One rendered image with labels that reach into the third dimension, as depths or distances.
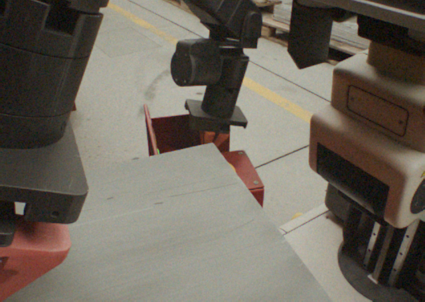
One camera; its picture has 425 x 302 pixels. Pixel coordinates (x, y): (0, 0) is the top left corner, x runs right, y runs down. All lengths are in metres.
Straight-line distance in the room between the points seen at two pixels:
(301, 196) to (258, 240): 1.62
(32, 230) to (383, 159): 0.62
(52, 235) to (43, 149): 0.03
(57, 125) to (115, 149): 2.00
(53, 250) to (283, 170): 1.86
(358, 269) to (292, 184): 0.76
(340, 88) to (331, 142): 0.10
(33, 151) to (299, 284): 0.14
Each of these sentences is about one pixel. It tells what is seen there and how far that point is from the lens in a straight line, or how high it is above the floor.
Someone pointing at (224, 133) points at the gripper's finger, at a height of 0.80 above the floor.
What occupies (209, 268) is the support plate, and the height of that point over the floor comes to 1.00.
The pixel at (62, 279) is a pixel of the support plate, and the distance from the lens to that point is 0.24.
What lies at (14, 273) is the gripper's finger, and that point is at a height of 1.05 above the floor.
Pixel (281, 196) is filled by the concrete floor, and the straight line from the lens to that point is 1.84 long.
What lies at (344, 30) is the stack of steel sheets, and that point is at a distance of 3.24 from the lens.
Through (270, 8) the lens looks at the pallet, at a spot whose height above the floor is 0.05.
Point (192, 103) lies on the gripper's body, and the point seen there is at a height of 0.84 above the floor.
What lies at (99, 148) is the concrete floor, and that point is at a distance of 2.20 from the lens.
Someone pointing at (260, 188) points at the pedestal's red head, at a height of 0.78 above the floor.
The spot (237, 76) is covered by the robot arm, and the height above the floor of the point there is 0.90.
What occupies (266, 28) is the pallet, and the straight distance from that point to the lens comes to 3.64.
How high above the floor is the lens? 1.17
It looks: 34 degrees down
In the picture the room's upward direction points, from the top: straight up
